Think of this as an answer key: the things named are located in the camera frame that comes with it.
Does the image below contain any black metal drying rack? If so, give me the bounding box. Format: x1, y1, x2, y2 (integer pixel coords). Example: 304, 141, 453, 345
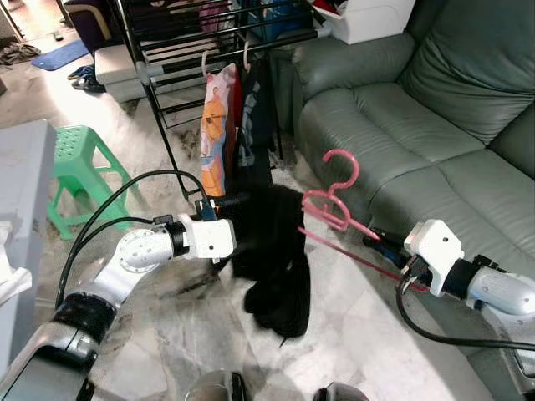
115, 0, 320, 203

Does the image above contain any green leather sofa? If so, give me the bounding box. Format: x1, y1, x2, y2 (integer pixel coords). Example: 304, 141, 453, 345
291, 0, 535, 377

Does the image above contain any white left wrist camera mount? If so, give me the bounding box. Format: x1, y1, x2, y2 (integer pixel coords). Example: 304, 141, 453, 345
178, 216, 237, 262

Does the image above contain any silver right robot leg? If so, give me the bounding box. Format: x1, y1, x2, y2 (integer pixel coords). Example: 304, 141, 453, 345
313, 382, 370, 401

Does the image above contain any dark garment with print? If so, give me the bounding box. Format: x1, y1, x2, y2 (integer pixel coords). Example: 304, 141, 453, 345
237, 57, 278, 191

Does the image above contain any blue floor mat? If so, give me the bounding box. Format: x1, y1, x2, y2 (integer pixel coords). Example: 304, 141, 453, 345
32, 40, 91, 73

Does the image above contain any light blue plastic table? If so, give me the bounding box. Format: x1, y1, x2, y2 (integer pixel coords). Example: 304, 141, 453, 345
0, 119, 58, 373

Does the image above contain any white storage box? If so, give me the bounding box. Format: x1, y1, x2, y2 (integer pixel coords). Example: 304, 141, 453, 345
313, 0, 417, 45

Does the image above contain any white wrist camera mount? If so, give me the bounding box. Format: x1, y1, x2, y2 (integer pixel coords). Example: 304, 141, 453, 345
178, 216, 237, 262
404, 219, 466, 287

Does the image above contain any black garment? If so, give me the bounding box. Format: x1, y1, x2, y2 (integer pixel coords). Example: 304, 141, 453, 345
224, 184, 313, 340

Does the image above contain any pink plastic clothes hanger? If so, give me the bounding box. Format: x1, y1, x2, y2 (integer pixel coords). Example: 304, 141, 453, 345
299, 149, 429, 292

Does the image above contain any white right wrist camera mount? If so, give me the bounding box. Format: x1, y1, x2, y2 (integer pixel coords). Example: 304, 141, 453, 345
404, 219, 466, 287

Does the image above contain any white low box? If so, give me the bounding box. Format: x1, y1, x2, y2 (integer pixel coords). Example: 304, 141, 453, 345
94, 46, 160, 103

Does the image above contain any green plastic stool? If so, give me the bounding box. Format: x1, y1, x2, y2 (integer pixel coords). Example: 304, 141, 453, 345
46, 125, 140, 241

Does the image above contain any blue plastic bag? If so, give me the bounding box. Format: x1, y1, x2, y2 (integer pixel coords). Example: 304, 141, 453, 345
238, 0, 293, 43

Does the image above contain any silver left robot leg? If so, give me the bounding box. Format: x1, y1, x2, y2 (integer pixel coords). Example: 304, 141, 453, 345
184, 370, 249, 401

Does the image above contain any pink orange print garment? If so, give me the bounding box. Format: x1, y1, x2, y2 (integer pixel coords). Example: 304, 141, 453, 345
199, 63, 244, 200

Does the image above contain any grey crumpled cloth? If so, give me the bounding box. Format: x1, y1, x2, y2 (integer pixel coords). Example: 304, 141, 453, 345
0, 42, 41, 66

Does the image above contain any pink clothes pile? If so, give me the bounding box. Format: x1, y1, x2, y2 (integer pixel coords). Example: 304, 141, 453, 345
199, 0, 231, 33

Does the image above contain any silver robot leg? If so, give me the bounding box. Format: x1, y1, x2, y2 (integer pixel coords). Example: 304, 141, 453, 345
184, 370, 249, 401
313, 382, 370, 401

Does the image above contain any blue slipper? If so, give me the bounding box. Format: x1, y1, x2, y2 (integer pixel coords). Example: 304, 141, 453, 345
67, 65, 94, 82
77, 75, 107, 94

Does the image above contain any purple armchair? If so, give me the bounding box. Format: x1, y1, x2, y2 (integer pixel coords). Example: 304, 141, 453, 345
63, 0, 126, 55

